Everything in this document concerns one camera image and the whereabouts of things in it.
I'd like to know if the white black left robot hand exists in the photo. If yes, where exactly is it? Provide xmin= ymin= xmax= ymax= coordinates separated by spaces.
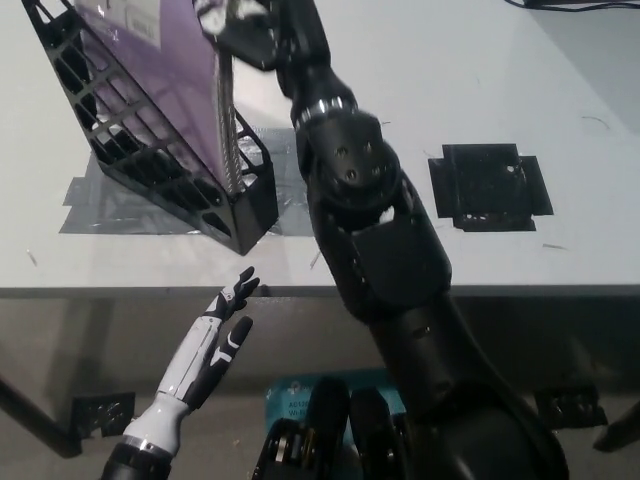
xmin=153 ymin=266 xmax=262 ymax=407

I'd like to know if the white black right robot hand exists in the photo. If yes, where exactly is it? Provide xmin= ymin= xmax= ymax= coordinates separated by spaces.
xmin=196 ymin=0 xmax=281 ymax=71

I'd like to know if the purple spiral-bound notebook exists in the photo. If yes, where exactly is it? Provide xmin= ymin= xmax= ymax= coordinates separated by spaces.
xmin=74 ymin=0 xmax=247 ymax=194

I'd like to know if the black lattice file shelf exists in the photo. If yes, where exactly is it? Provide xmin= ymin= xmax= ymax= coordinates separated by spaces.
xmin=20 ymin=0 xmax=280 ymax=257

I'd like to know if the teal router box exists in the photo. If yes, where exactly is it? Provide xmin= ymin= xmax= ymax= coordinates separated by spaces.
xmin=263 ymin=368 xmax=396 ymax=434

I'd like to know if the grey tape patch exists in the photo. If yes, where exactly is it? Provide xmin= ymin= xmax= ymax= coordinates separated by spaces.
xmin=58 ymin=127 xmax=324 ymax=237

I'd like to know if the black table leg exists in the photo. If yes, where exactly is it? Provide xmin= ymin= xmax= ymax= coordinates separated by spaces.
xmin=0 ymin=372 xmax=84 ymax=459
xmin=592 ymin=407 xmax=640 ymax=454

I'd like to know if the large black tape square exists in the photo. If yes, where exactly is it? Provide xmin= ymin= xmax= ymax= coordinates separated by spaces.
xmin=427 ymin=143 xmax=554 ymax=233

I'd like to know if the dark flat device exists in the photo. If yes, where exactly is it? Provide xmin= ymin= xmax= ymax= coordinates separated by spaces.
xmin=522 ymin=0 xmax=640 ymax=7

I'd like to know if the black cable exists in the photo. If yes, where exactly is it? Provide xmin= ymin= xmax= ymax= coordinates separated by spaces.
xmin=504 ymin=0 xmax=640 ymax=11

